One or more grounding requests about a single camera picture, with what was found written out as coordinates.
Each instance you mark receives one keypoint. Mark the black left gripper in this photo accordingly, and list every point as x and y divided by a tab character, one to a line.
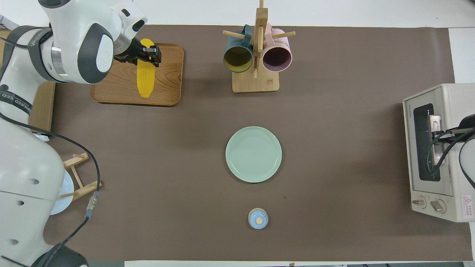
131	50

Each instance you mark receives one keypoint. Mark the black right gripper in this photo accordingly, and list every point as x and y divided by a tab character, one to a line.
468	122

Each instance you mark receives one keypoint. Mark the yellow corn cob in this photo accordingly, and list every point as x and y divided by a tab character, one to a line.
145	83

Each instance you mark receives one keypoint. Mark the glass oven door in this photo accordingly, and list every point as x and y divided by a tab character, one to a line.
423	148

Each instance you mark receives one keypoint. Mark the light green plate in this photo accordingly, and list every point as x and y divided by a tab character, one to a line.
253	154

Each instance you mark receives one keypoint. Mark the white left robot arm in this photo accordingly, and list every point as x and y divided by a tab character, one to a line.
22	178

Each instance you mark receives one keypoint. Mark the silver oven knob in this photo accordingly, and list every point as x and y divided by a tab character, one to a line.
419	202
438	206

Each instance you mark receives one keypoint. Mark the white toaster oven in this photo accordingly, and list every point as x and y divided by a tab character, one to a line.
428	214

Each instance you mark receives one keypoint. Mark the wooden serving tray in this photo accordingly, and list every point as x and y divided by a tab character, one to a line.
167	85

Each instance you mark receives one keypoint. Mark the dark blue mug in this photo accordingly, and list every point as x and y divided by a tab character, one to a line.
237	59

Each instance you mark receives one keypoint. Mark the brown table mat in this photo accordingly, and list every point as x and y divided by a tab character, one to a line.
185	148

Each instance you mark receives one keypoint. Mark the wooden mug tree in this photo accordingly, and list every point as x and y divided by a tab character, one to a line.
256	83

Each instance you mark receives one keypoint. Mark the pink mug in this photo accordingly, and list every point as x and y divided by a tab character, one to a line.
277	59

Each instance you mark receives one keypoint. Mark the wooden plate rack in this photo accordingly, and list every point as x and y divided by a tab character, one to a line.
89	186

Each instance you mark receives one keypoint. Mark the light blue plate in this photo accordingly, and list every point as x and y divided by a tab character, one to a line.
65	193

